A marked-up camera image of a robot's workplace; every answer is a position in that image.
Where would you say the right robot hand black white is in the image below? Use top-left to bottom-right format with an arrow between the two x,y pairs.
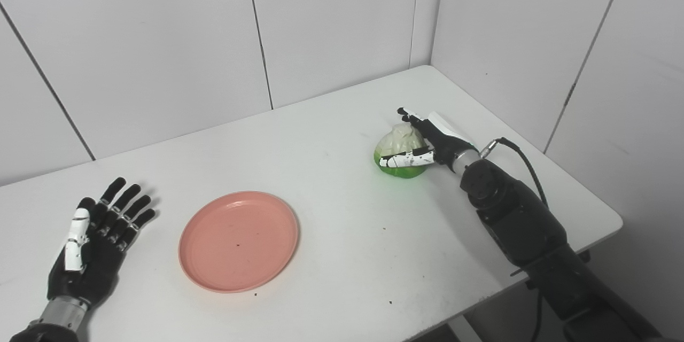
378,107 -> 479,172

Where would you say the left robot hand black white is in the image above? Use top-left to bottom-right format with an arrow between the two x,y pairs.
46,177 -> 157,308

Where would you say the green white toy cabbage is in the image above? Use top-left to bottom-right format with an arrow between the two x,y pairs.
374,123 -> 431,178

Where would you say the pink round plate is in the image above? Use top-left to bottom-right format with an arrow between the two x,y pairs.
178,191 -> 300,294

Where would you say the white table leg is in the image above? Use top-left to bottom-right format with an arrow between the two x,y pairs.
446,313 -> 484,342

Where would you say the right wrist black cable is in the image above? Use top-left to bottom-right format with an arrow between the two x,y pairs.
479,137 -> 550,209

